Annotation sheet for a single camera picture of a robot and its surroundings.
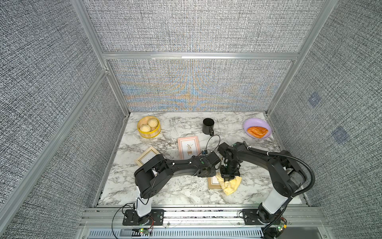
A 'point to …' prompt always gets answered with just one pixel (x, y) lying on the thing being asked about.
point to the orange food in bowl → (257, 132)
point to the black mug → (208, 126)
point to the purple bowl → (254, 121)
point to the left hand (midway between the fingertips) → (214, 173)
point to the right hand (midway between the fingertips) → (224, 177)
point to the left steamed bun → (145, 128)
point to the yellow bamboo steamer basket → (154, 133)
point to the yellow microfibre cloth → (230, 186)
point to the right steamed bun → (152, 122)
